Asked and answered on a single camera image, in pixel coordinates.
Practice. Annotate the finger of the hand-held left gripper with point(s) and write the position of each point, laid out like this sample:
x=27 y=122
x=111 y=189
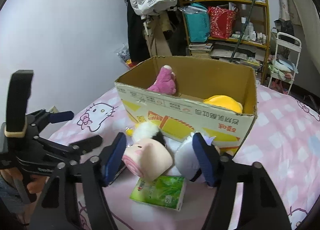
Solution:
x=90 y=142
x=62 y=116

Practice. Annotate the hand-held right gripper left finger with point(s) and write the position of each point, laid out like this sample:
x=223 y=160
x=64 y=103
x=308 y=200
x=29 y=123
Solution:
x=116 y=157

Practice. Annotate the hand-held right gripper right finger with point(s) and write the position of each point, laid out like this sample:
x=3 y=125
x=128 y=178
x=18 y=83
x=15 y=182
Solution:
x=203 y=160

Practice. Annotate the purple white plush doll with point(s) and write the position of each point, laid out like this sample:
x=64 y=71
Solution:
x=186 y=160

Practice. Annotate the cardboard box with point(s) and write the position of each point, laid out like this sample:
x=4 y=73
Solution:
x=200 y=120

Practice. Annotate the green tissue pack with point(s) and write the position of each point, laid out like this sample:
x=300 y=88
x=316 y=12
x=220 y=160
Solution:
x=160 y=192

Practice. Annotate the person's left hand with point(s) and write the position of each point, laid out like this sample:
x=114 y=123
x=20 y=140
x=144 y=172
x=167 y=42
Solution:
x=37 y=185

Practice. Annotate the yellow plush toy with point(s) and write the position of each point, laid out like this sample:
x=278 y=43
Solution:
x=222 y=103

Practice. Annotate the pink printed bed sheet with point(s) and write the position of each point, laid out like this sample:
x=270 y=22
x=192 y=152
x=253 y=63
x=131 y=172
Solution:
x=275 y=145

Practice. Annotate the yellow red packet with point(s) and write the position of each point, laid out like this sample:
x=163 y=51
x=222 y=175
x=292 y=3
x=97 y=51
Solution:
x=130 y=63

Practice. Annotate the clear patterned plastic bag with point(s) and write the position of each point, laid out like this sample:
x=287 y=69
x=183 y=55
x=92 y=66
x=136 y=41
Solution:
x=122 y=52

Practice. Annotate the black coat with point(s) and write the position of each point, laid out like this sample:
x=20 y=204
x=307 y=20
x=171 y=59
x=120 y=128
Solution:
x=135 y=35

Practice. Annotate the stack of books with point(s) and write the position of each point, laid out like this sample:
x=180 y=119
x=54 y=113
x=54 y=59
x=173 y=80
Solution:
x=200 y=47

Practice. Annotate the beige coat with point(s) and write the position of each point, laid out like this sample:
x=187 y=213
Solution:
x=157 y=42

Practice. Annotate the light blue cloth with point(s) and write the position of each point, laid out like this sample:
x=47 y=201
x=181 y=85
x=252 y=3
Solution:
x=282 y=63

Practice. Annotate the teal bag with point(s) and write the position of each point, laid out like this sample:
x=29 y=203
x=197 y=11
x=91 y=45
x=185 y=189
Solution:
x=197 y=27

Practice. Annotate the row of white bottles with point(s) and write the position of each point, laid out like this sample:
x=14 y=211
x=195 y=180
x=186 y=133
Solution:
x=252 y=33

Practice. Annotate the red gift bag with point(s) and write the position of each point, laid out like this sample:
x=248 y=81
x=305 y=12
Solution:
x=221 y=25

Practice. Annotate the green pole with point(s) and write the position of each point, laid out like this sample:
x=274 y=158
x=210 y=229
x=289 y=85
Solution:
x=246 y=22

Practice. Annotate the white trolley cart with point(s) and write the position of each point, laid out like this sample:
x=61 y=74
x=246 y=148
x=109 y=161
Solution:
x=287 y=36

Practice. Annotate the dark cloth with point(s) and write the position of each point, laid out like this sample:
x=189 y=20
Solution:
x=283 y=28

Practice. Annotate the wooden shelf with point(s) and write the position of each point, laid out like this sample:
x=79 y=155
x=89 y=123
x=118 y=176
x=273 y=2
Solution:
x=212 y=0

